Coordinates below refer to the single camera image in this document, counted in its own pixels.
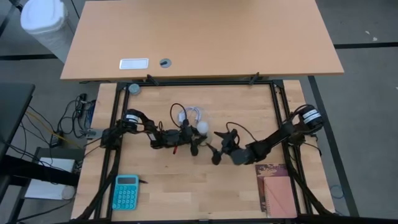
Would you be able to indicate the light wood desk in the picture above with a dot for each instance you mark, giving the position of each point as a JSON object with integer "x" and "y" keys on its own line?
{"x": 202, "y": 37}

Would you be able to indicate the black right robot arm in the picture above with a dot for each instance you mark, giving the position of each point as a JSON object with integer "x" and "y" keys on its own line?
{"x": 273, "y": 138}

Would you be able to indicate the white flat box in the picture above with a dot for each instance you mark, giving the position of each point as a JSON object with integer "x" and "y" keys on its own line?
{"x": 49, "y": 180}

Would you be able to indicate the teal calculator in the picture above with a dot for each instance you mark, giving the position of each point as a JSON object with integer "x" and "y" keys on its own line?
{"x": 126, "y": 193}

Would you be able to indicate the pink notebook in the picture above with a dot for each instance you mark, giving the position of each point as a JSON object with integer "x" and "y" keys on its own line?
{"x": 281, "y": 197}

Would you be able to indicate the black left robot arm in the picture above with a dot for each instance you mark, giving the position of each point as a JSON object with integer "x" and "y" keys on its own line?
{"x": 133, "y": 119}

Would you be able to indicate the small patterned ceramic bowl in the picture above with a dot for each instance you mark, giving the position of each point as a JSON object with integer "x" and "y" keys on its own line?
{"x": 134, "y": 89}

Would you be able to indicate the black power adapter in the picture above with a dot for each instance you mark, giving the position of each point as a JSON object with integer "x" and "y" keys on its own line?
{"x": 56, "y": 140}

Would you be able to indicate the black side desk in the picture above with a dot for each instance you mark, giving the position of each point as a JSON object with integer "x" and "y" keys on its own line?
{"x": 15, "y": 109}

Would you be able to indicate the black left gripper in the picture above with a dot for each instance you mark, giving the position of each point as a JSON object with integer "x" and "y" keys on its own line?
{"x": 194, "y": 147}

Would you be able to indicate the black aluminium table frame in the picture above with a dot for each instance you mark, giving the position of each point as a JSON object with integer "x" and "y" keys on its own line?
{"x": 199, "y": 83}

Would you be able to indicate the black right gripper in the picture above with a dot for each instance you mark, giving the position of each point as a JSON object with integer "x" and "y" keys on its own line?
{"x": 244, "y": 155}

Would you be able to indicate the black metal beam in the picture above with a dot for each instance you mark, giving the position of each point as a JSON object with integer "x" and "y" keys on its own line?
{"x": 37, "y": 172}

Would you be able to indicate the white globe lightbulb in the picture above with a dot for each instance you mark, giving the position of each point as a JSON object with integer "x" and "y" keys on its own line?
{"x": 202, "y": 127}

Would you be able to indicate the white trash bin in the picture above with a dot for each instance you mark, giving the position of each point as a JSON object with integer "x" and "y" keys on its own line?
{"x": 43, "y": 21}

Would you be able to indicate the black desk clamp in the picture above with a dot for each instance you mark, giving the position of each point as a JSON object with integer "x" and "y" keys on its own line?
{"x": 152, "y": 79}
{"x": 254, "y": 78}

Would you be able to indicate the maroon patterned notebook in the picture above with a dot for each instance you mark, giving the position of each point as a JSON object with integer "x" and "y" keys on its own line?
{"x": 270, "y": 171}

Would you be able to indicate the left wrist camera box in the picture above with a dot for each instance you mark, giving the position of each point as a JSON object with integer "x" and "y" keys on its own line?
{"x": 185, "y": 137}

